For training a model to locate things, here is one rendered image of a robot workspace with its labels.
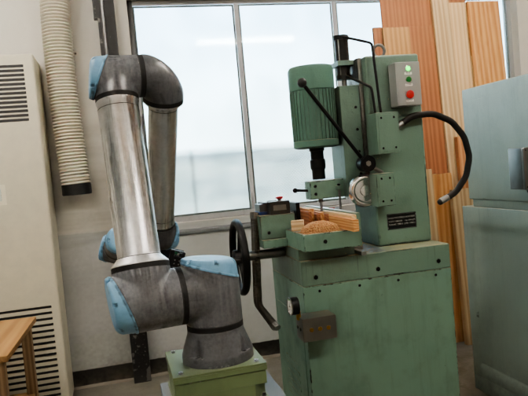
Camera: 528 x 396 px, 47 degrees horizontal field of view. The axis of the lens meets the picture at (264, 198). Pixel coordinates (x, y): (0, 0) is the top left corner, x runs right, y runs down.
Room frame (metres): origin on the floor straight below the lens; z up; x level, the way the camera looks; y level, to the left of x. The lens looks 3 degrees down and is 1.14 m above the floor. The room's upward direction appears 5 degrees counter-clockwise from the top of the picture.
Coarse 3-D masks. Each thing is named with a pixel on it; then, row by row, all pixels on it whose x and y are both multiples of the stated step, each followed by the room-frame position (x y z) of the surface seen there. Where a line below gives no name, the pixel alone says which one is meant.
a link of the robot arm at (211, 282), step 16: (192, 256) 1.62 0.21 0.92; (208, 256) 1.61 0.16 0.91; (224, 256) 1.61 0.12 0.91; (192, 272) 1.52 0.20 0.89; (208, 272) 1.51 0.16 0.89; (224, 272) 1.53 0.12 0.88; (192, 288) 1.50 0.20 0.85; (208, 288) 1.51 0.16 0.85; (224, 288) 1.52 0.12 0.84; (192, 304) 1.49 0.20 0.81; (208, 304) 1.51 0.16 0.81; (224, 304) 1.52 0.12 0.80; (240, 304) 1.58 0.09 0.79; (192, 320) 1.52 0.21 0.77; (208, 320) 1.51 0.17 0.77; (224, 320) 1.52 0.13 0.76; (240, 320) 1.56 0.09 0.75
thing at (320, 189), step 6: (318, 180) 2.36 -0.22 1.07; (324, 180) 2.31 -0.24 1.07; (330, 180) 2.31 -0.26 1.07; (336, 180) 2.31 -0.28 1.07; (342, 180) 2.32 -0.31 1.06; (306, 186) 2.33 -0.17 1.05; (312, 186) 2.29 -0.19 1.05; (318, 186) 2.30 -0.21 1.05; (324, 186) 2.30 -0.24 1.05; (330, 186) 2.31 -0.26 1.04; (342, 186) 2.32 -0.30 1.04; (306, 192) 2.34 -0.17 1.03; (312, 192) 2.29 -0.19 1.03; (318, 192) 2.30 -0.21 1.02; (324, 192) 2.30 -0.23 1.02; (330, 192) 2.31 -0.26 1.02; (336, 192) 2.31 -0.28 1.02; (342, 192) 2.32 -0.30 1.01; (306, 198) 2.34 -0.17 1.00; (312, 198) 2.29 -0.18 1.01; (318, 198) 2.30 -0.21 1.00; (324, 198) 2.31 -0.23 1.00
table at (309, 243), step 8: (288, 232) 2.21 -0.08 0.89; (296, 232) 2.13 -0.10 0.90; (328, 232) 2.05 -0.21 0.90; (336, 232) 2.05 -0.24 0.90; (344, 232) 2.06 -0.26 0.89; (352, 232) 2.06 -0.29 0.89; (360, 232) 2.07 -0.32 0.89; (264, 240) 2.21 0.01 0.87; (272, 240) 2.21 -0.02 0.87; (280, 240) 2.22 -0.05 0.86; (288, 240) 2.22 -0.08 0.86; (296, 240) 2.11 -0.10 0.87; (304, 240) 2.02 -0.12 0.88; (312, 240) 2.03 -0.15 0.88; (320, 240) 2.04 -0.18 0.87; (328, 240) 2.04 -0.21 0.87; (336, 240) 2.05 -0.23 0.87; (344, 240) 2.05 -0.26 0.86; (352, 240) 2.06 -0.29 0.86; (360, 240) 2.07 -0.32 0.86; (264, 248) 2.21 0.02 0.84; (296, 248) 2.12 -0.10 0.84; (304, 248) 2.03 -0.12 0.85; (312, 248) 2.03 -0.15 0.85; (320, 248) 2.04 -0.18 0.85; (328, 248) 2.04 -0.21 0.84; (336, 248) 2.05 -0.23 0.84
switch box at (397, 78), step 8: (392, 64) 2.25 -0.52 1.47; (400, 64) 2.23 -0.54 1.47; (408, 64) 2.24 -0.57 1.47; (416, 64) 2.25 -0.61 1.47; (392, 72) 2.25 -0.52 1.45; (400, 72) 2.23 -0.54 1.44; (416, 72) 2.25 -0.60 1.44; (392, 80) 2.26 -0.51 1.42; (400, 80) 2.23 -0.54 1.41; (416, 80) 2.25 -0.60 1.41; (392, 88) 2.26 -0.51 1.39; (400, 88) 2.23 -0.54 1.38; (408, 88) 2.24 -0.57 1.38; (416, 88) 2.25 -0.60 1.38; (392, 96) 2.27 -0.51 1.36; (400, 96) 2.23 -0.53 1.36; (416, 96) 2.25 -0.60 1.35; (392, 104) 2.27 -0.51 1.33; (400, 104) 2.23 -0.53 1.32; (408, 104) 2.24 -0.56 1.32; (416, 104) 2.25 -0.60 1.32
